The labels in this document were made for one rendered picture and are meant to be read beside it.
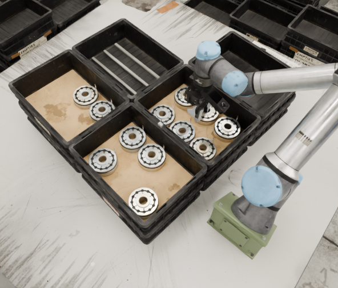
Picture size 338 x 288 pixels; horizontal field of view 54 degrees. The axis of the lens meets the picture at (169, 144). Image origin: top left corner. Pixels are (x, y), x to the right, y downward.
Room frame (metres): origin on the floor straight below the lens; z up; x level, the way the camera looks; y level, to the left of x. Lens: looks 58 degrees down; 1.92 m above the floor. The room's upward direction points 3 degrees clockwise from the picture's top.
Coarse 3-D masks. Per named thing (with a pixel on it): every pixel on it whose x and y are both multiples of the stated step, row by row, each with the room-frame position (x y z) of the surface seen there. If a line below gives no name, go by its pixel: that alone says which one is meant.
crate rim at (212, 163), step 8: (184, 64) 1.02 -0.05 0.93; (176, 72) 0.97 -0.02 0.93; (160, 80) 0.92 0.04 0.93; (152, 88) 0.88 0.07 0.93; (216, 88) 0.89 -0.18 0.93; (144, 96) 0.84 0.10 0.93; (136, 104) 0.79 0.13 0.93; (240, 104) 0.82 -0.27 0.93; (248, 112) 0.78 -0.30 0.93; (256, 120) 0.74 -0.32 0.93; (168, 128) 0.69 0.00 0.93; (176, 136) 0.66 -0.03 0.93; (240, 136) 0.67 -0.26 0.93; (184, 144) 0.62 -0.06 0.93; (232, 144) 0.63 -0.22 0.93; (192, 152) 0.59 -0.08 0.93; (224, 152) 0.60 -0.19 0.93; (216, 160) 0.56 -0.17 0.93; (208, 168) 0.54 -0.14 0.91
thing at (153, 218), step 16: (144, 112) 0.76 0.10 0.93; (96, 128) 0.67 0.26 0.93; (160, 128) 0.69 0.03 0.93; (176, 144) 0.62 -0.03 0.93; (80, 160) 0.54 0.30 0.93; (96, 176) 0.48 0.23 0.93; (112, 192) 0.43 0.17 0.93; (176, 192) 0.44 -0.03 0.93; (128, 208) 0.38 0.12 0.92; (160, 208) 0.38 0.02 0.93; (144, 224) 0.33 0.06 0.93
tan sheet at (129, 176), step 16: (112, 144) 0.67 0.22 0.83; (128, 160) 0.60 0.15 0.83; (112, 176) 0.54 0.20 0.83; (128, 176) 0.54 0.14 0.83; (144, 176) 0.54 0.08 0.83; (160, 176) 0.54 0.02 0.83; (176, 176) 0.55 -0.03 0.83; (192, 176) 0.55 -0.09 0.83; (128, 192) 0.48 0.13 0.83; (160, 192) 0.48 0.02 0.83
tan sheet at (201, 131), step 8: (168, 96) 0.92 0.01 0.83; (160, 104) 0.88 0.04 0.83; (168, 104) 0.88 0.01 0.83; (176, 112) 0.84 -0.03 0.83; (184, 112) 0.84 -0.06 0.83; (176, 120) 0.80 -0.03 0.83; (184, 120) 0.80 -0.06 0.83; (192, 120) 0.80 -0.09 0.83; (200, 128) 0.77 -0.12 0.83; (208, 128) 0.77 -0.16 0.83; (240, 128) 0.77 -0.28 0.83; (200, 136) 0.73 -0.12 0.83; (208, 136) 0.73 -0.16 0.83; (216, 144) 0.69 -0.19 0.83; (224, 144) 0.69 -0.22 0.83; (216, 152) 0.66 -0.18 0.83
